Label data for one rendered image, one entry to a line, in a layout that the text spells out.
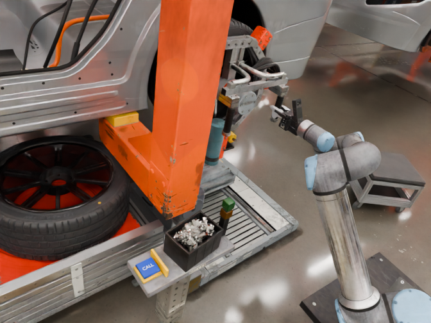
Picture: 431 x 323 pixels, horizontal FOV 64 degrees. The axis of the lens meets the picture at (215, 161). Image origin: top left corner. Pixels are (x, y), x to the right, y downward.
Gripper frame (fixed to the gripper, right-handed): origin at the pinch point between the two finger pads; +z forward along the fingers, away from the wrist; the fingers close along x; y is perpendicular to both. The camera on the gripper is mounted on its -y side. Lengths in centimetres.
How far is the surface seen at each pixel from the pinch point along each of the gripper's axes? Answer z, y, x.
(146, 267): -32, 35, -93
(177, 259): -35, 35, -81
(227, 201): -32, 17, -56
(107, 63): 36, -17, -76
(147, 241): -11, 50, -79
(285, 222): -24, 75, 14
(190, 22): -19, -51, -75
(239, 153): 55, 83, 47
